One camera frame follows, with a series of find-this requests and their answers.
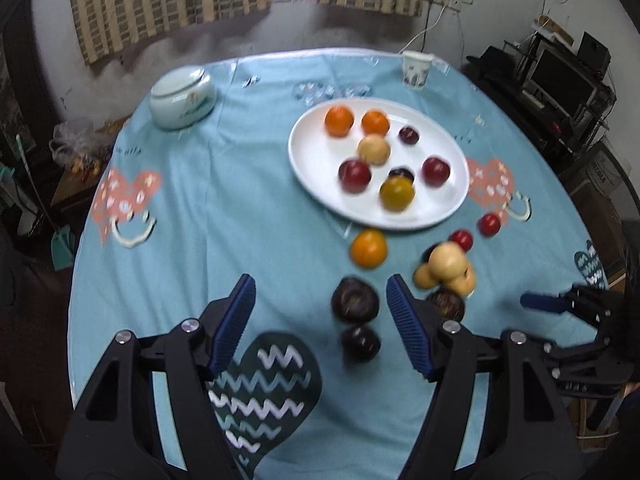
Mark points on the small wooden side table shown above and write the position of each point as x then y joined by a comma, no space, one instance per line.
75,192

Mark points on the pale yellow round pear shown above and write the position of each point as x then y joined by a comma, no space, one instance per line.
446,260

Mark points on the black speaker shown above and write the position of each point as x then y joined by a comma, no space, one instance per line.
595,52

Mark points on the round tan striped melon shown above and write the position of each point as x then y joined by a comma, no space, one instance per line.
373,150

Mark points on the red plum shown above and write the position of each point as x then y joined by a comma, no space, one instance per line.
435,171
354,176

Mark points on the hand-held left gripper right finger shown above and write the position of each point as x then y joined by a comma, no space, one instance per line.
407,327

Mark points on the white oval plate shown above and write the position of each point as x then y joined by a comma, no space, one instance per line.
320,180

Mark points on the dark wrinkled passion fruit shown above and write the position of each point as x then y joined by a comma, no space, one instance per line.
354,300
447,306

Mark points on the cardboard box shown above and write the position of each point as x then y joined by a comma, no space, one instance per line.
550,30

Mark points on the dark purple plum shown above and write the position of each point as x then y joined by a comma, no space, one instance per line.
408,135
401,173
360,343

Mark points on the wide striped curtain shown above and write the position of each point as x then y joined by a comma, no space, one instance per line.
150,0

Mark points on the printed paper cup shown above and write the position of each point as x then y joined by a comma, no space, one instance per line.
416,72

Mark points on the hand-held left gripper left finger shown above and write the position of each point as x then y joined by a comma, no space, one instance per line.
230,327

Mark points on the pale yellow dimpled pear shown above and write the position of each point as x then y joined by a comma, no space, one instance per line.
464,285

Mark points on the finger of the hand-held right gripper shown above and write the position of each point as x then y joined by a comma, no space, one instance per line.
542,302

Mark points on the small yellow plum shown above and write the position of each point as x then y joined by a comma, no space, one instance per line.
425,276

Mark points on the orange mandarin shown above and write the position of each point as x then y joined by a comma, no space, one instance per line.
375,123
339,121

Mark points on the pale green lidded ceramic jar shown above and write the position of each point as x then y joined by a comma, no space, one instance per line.
182,100

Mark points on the green dustpan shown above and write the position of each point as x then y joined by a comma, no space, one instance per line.
62,247

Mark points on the light blue printed tablecloth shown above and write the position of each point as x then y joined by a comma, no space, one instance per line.
200,240

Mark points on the orange yellow tomato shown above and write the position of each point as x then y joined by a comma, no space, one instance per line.
369,248

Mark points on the red cherry tomato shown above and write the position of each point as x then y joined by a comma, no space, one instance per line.
461,240
490,223

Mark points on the yellow green tomato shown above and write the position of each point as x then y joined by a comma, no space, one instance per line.
397,193

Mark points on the black television stand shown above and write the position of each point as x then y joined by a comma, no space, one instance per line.
525,110

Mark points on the black television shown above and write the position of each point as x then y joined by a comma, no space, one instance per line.
560,80

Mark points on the clear plastic bag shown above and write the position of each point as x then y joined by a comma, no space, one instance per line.
75,140

